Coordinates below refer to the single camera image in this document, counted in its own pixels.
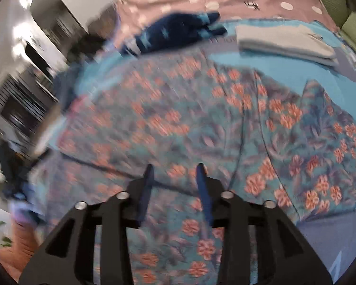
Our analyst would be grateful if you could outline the navy star fleece garment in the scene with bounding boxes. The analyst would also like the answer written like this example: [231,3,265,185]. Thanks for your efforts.
[119,12,227,57]

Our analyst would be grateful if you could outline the blue grey patterned bedspread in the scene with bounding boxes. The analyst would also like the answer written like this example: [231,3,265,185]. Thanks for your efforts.
[32,19,356,283]

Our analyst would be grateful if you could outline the folded grey cloth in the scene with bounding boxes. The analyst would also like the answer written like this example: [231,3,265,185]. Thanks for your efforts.
[235,24,338,67]

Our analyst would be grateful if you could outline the pink polka dot pillowcase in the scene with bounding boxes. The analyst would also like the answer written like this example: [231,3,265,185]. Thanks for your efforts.
[114,0,338,46]

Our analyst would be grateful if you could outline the floral teal orange garment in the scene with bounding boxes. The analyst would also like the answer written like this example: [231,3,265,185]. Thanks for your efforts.
[44,48,356,285]

